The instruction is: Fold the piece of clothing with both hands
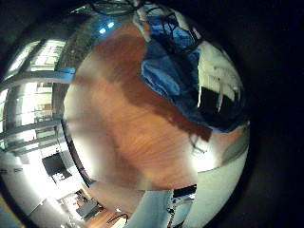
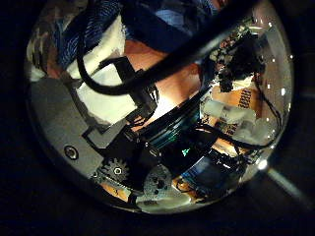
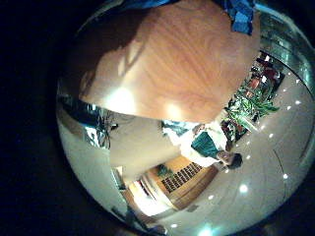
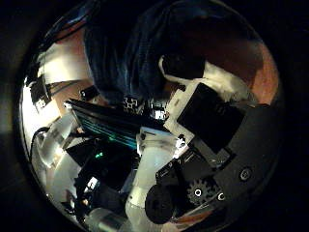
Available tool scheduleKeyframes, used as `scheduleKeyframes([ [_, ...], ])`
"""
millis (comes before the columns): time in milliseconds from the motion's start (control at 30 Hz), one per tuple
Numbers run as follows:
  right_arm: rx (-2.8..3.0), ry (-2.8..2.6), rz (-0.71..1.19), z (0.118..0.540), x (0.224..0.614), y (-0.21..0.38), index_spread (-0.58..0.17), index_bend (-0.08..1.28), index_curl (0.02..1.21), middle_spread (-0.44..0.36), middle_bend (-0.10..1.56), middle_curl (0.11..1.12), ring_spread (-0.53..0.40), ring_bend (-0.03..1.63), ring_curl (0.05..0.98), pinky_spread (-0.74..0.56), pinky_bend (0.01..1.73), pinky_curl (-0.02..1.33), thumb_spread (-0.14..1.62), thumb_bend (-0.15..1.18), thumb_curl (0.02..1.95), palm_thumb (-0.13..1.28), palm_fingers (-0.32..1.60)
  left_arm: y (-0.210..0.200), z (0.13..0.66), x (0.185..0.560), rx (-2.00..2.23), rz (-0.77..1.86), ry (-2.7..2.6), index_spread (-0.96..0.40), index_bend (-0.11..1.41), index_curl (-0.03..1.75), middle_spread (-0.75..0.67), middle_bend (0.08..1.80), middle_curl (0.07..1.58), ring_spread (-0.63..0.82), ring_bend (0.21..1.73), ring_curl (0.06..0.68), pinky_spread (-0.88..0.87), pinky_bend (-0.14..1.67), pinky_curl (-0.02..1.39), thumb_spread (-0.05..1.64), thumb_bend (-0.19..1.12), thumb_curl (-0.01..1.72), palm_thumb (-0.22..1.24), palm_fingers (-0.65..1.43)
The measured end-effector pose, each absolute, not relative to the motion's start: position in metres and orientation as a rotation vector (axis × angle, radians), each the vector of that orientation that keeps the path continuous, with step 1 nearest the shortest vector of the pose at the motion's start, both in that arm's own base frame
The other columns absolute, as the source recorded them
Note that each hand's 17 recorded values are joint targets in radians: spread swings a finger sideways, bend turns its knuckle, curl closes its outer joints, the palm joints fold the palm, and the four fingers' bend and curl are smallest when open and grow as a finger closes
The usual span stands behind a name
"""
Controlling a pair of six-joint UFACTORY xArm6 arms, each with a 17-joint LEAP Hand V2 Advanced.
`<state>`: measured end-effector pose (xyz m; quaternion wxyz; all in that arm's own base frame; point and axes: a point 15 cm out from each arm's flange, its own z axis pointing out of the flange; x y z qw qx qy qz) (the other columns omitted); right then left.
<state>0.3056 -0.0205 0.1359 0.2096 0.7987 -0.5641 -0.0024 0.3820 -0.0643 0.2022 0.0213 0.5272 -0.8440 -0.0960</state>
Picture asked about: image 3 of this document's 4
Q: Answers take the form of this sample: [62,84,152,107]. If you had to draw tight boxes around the blue plaid clothing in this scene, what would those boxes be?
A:
[215,0,258,36]

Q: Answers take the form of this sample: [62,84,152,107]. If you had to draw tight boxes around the person in white shirt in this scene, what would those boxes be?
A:
[161,119,244,171]

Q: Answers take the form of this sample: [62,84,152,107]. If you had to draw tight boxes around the wooden lattice cabinet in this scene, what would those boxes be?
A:
[147,155,220,210]

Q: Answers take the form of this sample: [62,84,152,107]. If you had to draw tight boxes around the green potted plants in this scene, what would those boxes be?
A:
[224,78,281,133]

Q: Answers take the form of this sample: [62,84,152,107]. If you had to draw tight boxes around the black cable bundle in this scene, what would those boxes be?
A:
[94,109,120,149]

